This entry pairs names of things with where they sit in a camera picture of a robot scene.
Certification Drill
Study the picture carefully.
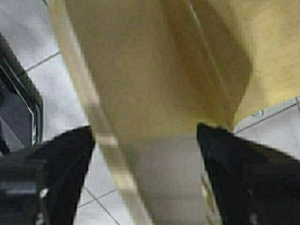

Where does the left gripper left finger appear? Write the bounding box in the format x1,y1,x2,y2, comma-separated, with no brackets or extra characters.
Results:
0,126,95,225

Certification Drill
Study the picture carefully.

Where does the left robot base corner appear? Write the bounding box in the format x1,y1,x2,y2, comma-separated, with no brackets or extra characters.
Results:
0,36,44,157

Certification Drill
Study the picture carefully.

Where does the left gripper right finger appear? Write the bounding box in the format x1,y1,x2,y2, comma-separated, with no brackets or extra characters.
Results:
196,123,300,225

